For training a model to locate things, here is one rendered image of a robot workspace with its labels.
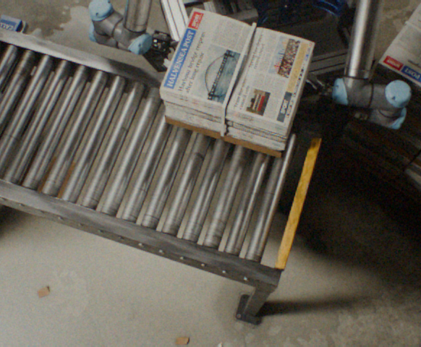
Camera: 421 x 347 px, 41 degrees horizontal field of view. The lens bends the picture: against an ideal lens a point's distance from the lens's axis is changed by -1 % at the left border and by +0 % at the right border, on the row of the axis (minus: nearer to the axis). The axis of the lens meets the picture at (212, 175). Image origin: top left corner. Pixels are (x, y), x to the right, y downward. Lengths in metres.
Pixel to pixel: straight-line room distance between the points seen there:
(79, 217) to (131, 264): 0.80
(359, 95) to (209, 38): 0.47
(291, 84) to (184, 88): 0.30
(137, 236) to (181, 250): 0.14
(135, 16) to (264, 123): 0.50
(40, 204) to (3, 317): 0.91
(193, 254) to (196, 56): 0.57
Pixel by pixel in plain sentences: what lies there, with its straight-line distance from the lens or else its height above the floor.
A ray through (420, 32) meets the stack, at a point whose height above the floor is 0.83.
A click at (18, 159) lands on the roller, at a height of 0.80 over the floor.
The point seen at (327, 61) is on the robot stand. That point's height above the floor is 0.23.
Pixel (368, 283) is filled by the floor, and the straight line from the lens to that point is 2.53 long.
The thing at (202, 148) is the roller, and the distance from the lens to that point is 1.75.
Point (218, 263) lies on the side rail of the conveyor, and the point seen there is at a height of 0.80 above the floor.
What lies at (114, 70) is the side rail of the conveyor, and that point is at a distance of 1.90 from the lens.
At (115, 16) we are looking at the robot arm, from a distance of 1.82.
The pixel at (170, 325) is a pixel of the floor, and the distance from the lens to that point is 2.42.
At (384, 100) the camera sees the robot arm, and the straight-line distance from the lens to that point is 1.73.
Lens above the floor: 2.40
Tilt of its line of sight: 70 degrees down
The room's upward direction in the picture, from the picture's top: 1 degrees clockwise
